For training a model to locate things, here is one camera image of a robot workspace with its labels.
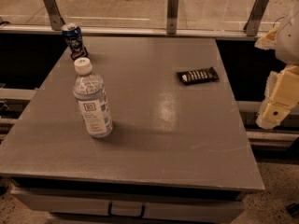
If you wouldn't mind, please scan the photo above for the clear glass barrier panel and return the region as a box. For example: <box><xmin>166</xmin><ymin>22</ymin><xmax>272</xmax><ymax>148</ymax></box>
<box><xmin>0</xmin><ymin>0</ymin><xmax>299</xmax><ymax>33</ymax></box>

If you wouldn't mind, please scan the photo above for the blue soda can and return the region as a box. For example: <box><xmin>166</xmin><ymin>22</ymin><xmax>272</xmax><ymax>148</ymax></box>
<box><xmin>62</xmin><ymin>23</ymin><xmax>88</xmax><ymax>60</ymax></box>

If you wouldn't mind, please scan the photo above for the middle metal barrier bracket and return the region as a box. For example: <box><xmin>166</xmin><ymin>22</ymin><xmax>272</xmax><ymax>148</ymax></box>
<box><xmin>166</xmin><ymin>0</ymin><xmax>179</xmax><ymax>35</ymax></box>

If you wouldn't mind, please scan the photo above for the right metal barrier bracket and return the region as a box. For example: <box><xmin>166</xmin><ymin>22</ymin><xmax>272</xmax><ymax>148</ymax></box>
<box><xmin>244</xmin><ymin>0</ymin><xmax>269</xmax><ymax>36</ymax></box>

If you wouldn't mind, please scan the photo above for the metal barrier base rail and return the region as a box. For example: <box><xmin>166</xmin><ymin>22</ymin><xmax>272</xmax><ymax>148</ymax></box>
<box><xmin>0</xmin><ymin>23</ymin><xmax>266</xmax><ymax>41</ymax></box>

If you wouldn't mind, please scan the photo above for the black drawer handle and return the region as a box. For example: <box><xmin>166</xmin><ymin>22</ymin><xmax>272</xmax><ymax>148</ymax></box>
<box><xmin>107</xmin><ymin>202</ymin><xmax>146</xmax><ymax>218</ymax></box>

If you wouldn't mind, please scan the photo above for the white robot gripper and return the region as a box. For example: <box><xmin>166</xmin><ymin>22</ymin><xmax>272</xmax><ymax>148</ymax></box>
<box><xmin>255</xmin><ymin>4</ymin><xmax>299</xmax><ymax>129</ymax></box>

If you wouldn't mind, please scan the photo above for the left metal barrier bracket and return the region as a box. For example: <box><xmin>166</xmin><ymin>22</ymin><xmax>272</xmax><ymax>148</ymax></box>
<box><xmin>43</xmin><ymin>0</ymin><xmax>65</xmax><ymax>31</ymax></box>

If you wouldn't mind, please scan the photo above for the grey table drawer unit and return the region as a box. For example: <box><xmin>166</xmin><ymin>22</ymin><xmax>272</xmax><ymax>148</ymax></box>
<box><xmin>11</xmin><ymin>178</ymin><xmax>244</xmax><ymax>224</ymax></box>

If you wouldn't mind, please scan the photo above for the clear blue plastic water bottle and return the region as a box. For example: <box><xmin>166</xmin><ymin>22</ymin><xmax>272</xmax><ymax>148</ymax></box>
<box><xmin>73</xmin><ymin>58</ymin><xmax>113</xmax><ymax>138</ymax></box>

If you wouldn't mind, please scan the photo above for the metal barrier bracket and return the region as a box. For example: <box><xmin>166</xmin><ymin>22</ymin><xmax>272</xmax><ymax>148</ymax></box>
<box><xmin>43</xmin><ymin>0</ymin><xmax>65</xmax><ymax>31</ymax></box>
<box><xmin>244</xmin><ymin>0</ymin><xmax>269</xmax><ymax>36</ymax></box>
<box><xmin>166</xmin><ymin>0</ymin><xmax>179</xmax><ymax>35</ymax></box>

